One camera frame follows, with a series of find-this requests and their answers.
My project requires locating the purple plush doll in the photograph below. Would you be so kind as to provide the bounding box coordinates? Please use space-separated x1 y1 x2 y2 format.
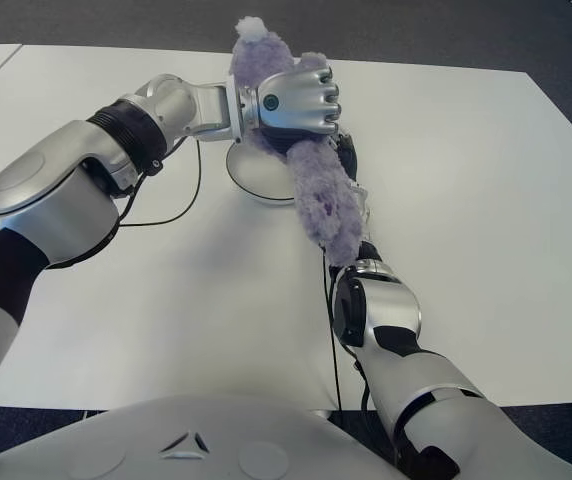
229 17 365 265

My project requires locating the grey robot torso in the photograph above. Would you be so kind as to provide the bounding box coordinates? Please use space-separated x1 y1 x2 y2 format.
0 393 402 480

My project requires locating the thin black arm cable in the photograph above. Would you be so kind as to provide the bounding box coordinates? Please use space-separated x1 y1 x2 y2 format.
321 247 343 412
45 133 203 271

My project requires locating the white plate with black rim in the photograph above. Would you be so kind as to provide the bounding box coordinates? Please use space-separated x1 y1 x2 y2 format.
225 140 300 207

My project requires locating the thick black cable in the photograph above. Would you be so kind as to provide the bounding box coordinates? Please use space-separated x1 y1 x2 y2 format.
352 360 371 412

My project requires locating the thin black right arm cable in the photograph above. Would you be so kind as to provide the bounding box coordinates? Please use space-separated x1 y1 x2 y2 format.
321 247 343 412

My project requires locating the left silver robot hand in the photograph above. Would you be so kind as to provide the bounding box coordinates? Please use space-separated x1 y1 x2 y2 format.
255 68 342 151

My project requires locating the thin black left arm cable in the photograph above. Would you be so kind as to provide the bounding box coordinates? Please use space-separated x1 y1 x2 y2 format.
45 133 203 271

